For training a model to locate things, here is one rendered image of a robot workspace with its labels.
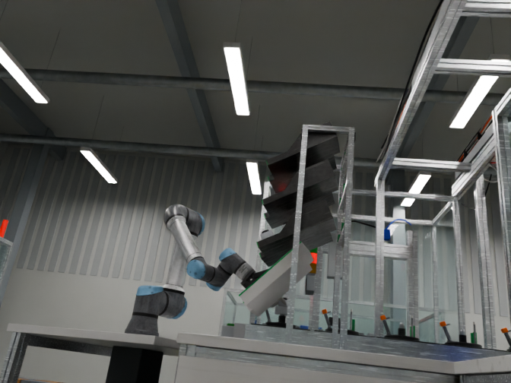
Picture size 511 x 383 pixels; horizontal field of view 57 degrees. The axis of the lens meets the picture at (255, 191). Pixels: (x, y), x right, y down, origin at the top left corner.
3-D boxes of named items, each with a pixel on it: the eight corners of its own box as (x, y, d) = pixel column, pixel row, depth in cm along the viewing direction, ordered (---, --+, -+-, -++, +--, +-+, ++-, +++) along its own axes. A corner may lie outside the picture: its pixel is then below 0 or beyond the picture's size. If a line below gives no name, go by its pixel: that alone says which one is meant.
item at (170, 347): (6, 330, 183) (8, 323, 184) (144, 352, 258) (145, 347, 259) (153, 344, 154) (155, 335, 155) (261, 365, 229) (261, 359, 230)
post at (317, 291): (311, 339, 214) (323, 144, 251) (310, 339, 217) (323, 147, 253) (317, 340, 213) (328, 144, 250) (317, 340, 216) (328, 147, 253)
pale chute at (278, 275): (245, 305, 157) (238, 295, 159) (255, 311, 169) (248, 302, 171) (309, 250, 159) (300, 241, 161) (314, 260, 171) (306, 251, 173)
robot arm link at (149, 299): (126, 311, 212) (132, 282, 217) (148, 316, 222) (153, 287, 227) (144, 311, 205) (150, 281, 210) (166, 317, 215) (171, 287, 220)
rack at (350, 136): (280, 348, 145) (300, 122, 174) (282, 354, 179) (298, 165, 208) (350, 356, 143) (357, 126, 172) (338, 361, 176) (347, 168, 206)
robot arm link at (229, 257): (220, 260, 218) (232, 245, 217) (237, 276, 215) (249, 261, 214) (214, 260, 211) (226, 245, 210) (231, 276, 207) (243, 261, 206)
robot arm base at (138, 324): (116, 333, 208) (122, 311, 212) (141, 337, 220) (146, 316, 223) (140, 335, 200) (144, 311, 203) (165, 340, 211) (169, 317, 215)
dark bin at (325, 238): (261, 258, 178) (255, 241, 181) (268, 267, 190) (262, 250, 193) (329, 231, 176) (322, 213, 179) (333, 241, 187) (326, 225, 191)
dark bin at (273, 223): (265, 219, 184) (258, 202, 187) (271, 229, 195) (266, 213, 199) (331, 191, 181) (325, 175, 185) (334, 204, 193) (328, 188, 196)
